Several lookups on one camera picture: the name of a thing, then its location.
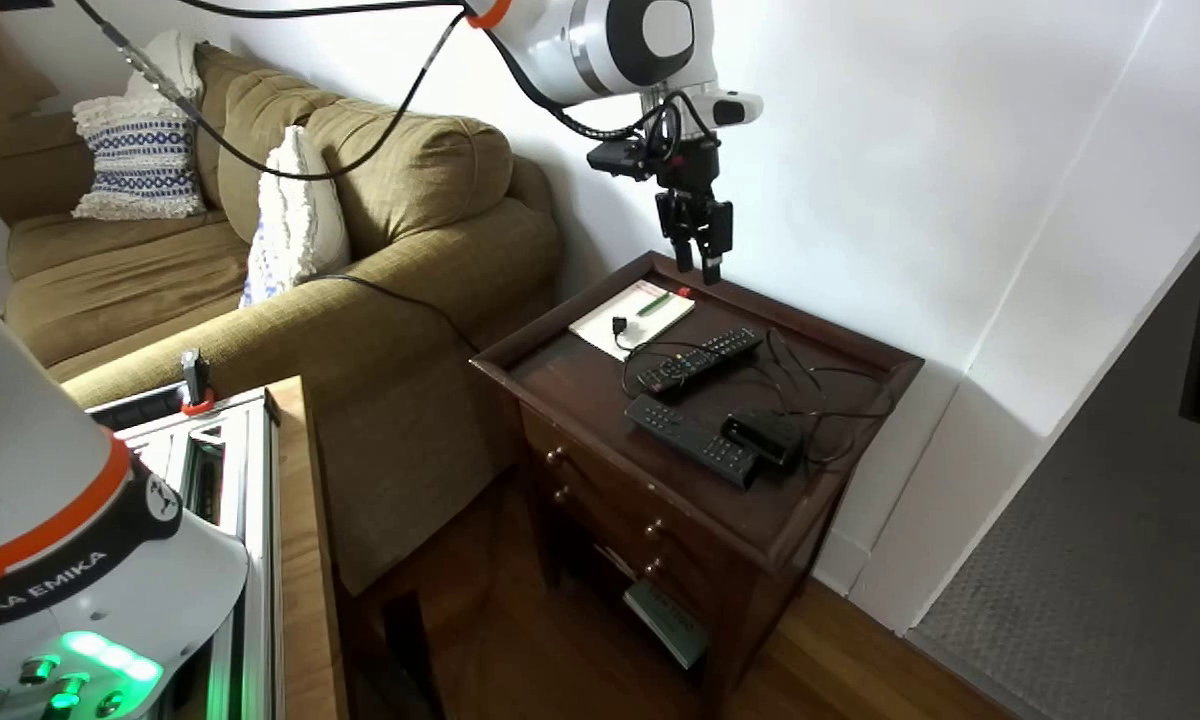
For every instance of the black power plug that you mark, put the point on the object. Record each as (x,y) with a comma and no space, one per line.
(622,332)

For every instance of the white paper sheet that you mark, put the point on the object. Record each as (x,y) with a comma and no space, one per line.
(630,322)

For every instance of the dark wooden nightstand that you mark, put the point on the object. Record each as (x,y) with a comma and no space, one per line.
(625,482)

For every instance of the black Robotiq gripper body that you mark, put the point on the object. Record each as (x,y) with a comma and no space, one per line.
(684,166)

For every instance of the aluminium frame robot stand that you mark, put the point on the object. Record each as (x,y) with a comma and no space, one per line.
(215,464)

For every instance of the brass drawer knob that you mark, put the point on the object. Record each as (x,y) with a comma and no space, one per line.
(552,457)
(654,528)
(560,493)
(651,567)

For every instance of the green book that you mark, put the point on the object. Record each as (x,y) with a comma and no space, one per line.
(666,624)

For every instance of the blue striped white pillow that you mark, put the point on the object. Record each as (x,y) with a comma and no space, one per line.
(141,161)

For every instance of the white throw blanket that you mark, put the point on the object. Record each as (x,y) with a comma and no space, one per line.
(164,66)

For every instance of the small red die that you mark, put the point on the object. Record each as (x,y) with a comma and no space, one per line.
(684,291)

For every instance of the green pen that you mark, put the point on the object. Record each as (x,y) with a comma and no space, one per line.
(654,305)

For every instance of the plain white pillow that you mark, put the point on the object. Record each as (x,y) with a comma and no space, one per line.
(299,212)

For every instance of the black alarm clock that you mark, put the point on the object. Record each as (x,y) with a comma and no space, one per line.
(768,437)

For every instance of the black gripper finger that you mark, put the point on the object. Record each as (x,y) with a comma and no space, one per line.
(681,238)
(719,245)

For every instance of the red and black clamp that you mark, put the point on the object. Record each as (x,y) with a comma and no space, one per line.
(195,387)

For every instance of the black Panasonic remote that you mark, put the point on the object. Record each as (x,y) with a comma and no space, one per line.
(694,360)

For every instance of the black remote with grey buttons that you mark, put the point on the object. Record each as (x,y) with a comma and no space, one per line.
(690,437)

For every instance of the olive green sofa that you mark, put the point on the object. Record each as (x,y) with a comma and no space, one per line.
(412,305)

